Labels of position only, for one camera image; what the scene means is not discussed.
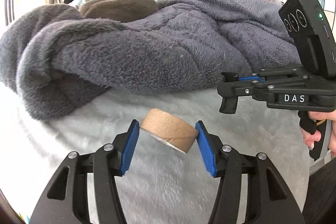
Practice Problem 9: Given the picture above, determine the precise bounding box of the brown tape roll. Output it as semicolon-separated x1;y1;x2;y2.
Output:
140;109;198;153

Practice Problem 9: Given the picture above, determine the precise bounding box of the person's right hand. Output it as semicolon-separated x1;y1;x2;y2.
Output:
300;111;336;156

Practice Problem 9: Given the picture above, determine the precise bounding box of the grey bed mattress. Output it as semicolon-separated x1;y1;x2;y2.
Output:
1;86;311;223

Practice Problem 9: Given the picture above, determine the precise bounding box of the dark grey fleece blanket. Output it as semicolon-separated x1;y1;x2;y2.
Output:
1;0;300;121

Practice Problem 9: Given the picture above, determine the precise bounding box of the brown fleece blanket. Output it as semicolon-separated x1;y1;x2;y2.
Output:
79;0;158;23

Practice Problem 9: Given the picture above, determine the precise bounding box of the black tracking camera box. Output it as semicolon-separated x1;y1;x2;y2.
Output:
278;0;335;79

